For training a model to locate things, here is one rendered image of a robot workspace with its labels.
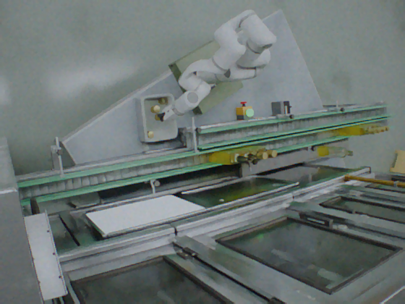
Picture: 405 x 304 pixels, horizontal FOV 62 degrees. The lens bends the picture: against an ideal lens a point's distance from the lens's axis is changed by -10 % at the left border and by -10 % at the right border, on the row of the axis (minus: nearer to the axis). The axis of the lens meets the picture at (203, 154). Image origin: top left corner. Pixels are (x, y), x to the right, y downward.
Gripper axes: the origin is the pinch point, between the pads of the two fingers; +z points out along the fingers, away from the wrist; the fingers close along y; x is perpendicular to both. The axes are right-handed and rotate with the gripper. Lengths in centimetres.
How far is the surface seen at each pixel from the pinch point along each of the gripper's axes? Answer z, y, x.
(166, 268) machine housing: -58, -40, -55
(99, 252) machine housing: -40, -54, -48
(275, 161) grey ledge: 10, 64, -34
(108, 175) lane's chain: 6.0, -33.0, -20.5
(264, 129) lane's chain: 5, 58, -15
